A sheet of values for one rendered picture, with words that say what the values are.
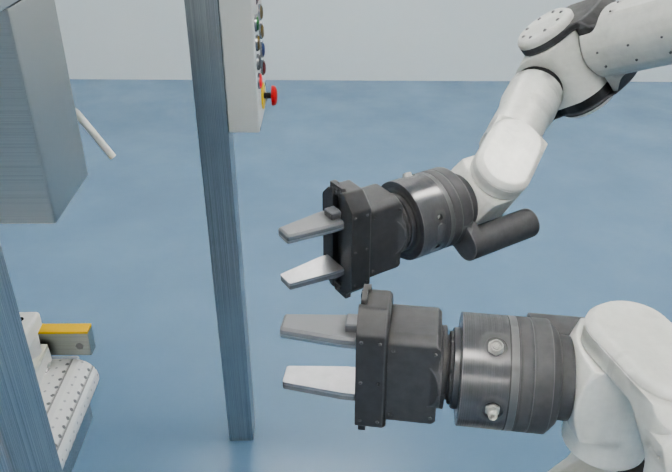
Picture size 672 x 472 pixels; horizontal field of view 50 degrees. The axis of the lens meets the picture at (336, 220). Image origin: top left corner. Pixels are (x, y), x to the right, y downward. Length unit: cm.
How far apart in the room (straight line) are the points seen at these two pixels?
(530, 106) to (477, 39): 334
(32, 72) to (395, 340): 38
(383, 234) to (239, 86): 70
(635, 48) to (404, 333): 52
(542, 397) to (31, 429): 35
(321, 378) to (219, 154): 88
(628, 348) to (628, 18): 49
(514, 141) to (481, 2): 339
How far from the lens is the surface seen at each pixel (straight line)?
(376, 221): 71
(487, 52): 428
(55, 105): 72
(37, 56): 69
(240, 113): 138
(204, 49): 135
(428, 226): 74
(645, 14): 92
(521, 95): 93
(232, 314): 162
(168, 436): 192
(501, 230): 80
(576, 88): 99
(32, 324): 84
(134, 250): 265
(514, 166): 80
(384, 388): 56
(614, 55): 95
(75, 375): 87
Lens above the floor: 136
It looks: 30 degrees down
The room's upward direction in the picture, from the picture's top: straight up
